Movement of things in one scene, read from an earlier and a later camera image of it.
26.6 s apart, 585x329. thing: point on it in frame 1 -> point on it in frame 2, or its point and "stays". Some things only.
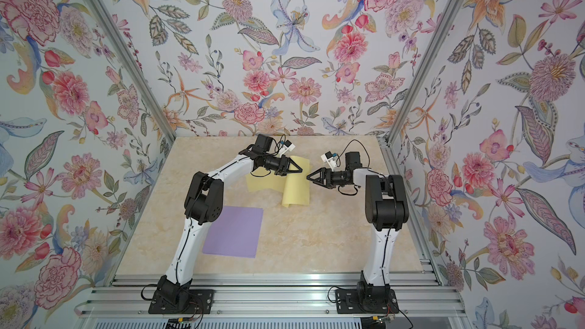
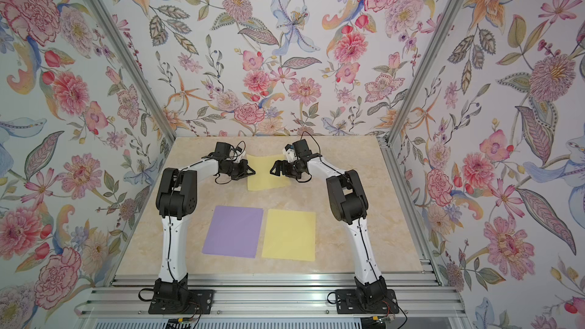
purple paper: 234,232 stays
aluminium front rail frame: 276,301 stays
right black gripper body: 338,178 -> 295,171
